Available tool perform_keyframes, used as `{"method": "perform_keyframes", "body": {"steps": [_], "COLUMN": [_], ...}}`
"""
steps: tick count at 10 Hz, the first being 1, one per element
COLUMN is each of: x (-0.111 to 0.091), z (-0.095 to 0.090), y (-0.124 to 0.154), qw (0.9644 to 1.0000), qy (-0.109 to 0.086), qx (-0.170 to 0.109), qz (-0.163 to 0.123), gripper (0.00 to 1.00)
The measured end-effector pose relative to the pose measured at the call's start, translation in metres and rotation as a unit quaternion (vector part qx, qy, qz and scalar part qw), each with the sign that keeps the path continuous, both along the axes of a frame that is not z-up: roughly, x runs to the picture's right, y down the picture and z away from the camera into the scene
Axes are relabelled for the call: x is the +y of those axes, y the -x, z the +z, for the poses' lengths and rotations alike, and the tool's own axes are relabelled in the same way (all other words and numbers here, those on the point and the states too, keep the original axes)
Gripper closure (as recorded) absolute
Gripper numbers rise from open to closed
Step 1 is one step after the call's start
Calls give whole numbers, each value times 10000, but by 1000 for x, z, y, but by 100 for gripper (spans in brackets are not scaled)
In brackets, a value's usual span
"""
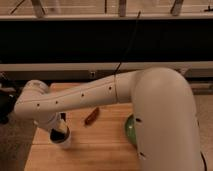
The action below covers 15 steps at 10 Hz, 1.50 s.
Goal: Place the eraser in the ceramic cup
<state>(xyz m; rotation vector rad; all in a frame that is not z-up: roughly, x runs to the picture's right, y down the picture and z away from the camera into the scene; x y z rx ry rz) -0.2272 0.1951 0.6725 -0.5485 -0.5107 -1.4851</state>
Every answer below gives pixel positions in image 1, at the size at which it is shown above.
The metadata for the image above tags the green ceramic cup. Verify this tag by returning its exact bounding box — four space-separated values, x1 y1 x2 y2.
125 115 137 146

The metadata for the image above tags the metal rail frame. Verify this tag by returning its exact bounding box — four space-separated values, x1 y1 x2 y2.
0 61 213 81

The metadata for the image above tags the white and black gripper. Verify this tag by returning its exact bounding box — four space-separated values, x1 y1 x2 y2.
50 113 71 149

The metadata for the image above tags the brown eraser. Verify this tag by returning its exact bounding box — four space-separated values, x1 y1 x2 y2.
84 107 99 126

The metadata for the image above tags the black cable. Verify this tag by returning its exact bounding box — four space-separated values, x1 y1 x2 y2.
113 10 142 76

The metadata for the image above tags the black object at left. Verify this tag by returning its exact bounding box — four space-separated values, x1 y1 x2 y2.
0 73 18 125

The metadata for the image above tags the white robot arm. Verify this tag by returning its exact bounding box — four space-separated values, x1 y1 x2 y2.
14 67 206 171

